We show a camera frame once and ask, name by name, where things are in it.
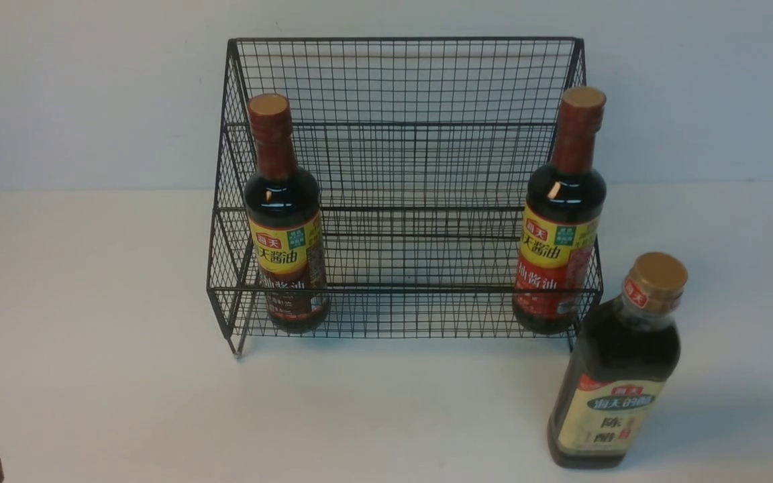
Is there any dark soy sauce bottle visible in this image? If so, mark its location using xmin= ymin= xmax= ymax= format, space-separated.
xmin=244 ymin=93 xmax=331 ymax=334

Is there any red label soy sauce bottle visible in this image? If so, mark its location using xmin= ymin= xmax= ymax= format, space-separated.
xmin=512 ymin=86 xmax=607 ymax=334

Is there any vinegar bottle gold cap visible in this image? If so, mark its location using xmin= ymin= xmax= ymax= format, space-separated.
xmin=547 ymin=252 xmax=689 ymax=470

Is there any black wire rack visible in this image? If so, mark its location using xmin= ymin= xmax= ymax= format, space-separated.
xmin=207 ymin=36 xmax=586 ymax=358

